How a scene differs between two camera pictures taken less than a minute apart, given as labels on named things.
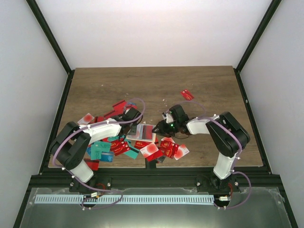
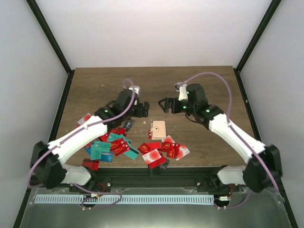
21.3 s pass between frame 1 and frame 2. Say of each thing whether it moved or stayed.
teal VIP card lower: stayed
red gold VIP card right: stayed
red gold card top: moved
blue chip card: stayed
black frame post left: stayed
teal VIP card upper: stayed
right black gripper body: moved
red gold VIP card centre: stayed
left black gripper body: moved
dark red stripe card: stayed
